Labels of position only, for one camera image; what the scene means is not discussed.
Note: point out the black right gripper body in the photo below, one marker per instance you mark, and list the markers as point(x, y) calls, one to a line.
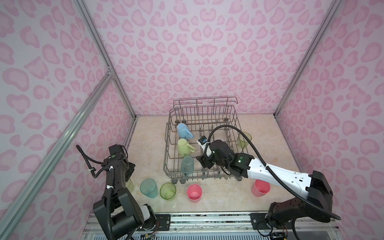
point(208, 161)

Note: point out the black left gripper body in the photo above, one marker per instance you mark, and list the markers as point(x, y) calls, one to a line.
point(130, 168)

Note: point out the teal plastic cup front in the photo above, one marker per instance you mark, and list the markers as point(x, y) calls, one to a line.
point(149, 188)

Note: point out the light green ceramic mug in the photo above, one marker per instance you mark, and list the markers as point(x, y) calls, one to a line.
point(185, 148)

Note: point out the light blue ceramic mug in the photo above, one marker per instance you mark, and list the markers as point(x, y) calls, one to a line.
point(184, 132)

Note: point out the green transparent plastic cup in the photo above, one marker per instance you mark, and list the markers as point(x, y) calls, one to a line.
point(168, 191)

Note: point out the pale yellow plastic cup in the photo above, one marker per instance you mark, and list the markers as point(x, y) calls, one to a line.
point(130, 185)

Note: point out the teal textured plastic cup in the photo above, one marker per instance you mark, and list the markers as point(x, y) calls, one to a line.
point(187, 166)

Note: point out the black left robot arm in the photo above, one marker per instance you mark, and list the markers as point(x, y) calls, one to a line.
point(117, 212)

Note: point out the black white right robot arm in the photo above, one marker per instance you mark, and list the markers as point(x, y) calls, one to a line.
point(312, 193)

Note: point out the pink plastic cup centre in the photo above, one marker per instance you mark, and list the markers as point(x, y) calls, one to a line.
point(194, 193)

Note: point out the pink plastic cup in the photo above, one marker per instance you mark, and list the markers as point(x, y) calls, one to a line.
point(194, 193)
point(260, 188)

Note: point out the yellow-green plastic cup right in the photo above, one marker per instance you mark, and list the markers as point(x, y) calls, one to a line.
point(244, 139)

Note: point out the pink plastic cup right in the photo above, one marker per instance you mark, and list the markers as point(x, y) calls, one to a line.
point(260, 188)

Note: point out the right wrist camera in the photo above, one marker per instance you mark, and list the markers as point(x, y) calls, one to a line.
point(204, 144)

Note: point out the grey wire dish rack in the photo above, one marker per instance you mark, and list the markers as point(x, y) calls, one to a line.
point(213, 117)

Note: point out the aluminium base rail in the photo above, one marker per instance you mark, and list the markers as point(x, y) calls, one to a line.
point(234, 226)

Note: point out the left aluminium frame strut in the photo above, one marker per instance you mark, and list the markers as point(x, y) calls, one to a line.
point(21, 204)

